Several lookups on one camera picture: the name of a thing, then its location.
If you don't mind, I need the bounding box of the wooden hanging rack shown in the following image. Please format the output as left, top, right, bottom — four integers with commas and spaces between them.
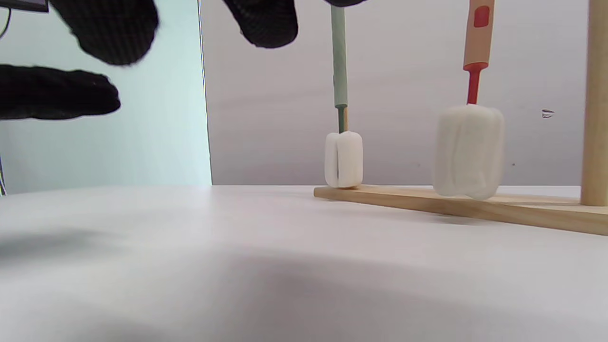
313, 0, 608, 237

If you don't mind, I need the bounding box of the person's right hand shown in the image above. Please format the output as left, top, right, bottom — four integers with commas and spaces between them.
0, 0, 369, 120

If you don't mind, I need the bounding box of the cup brush green handle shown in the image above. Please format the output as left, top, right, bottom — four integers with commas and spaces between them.
324, 5, 364, 189

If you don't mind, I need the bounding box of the cup brush red wooden handle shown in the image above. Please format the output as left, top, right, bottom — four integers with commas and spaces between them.
433, 0, 505, 200

